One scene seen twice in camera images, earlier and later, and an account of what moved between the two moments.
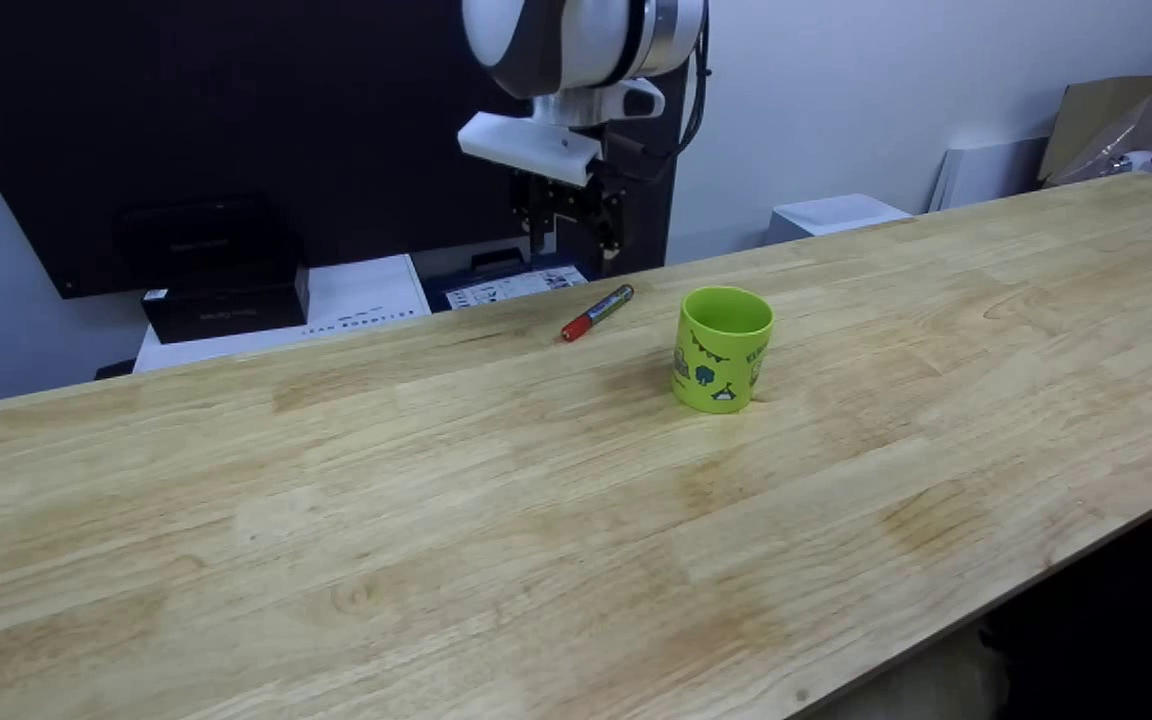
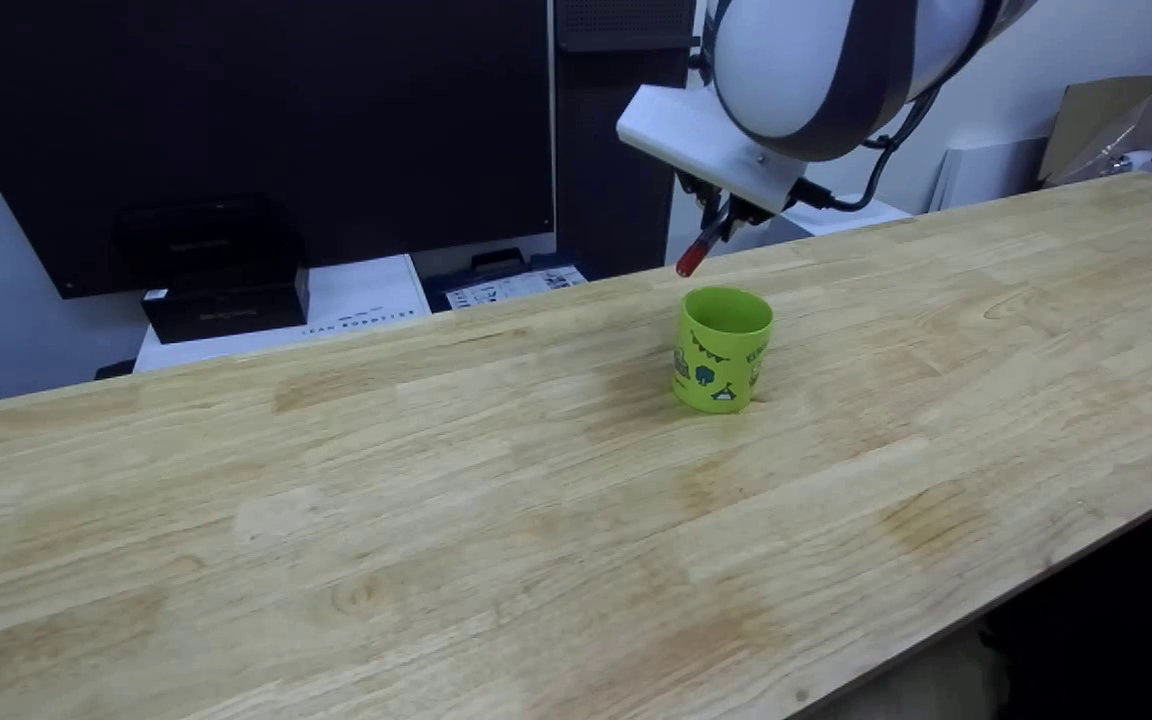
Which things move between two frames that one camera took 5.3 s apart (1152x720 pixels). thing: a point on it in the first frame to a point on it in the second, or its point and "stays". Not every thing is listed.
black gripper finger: x=535 y=232 to x=712 y=224
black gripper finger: x=610 y=240 to x=744 y=217
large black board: x=342 y=105 stays
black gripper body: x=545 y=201 to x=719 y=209
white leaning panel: x=982 y=170 stays
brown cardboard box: x=1093 y=122 stays
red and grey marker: x=598 y=315 to x=695 y=253
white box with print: x=334 y=298 stays
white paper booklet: x=514 y=288 stays
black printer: x=213 y=260 stays
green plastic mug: x=723 y=341 stays
